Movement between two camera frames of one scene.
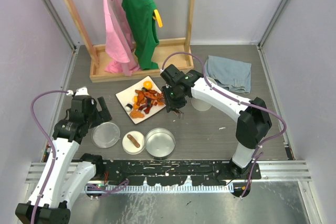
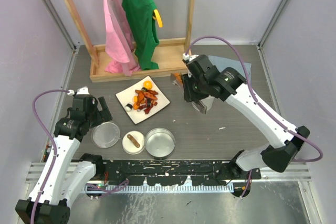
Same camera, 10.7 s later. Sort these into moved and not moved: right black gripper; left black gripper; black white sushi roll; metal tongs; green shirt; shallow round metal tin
Moved: metal tongs; right black gripper
Not moved: left black gripper; shallow round metal tin; black white sushi roll; green shirt
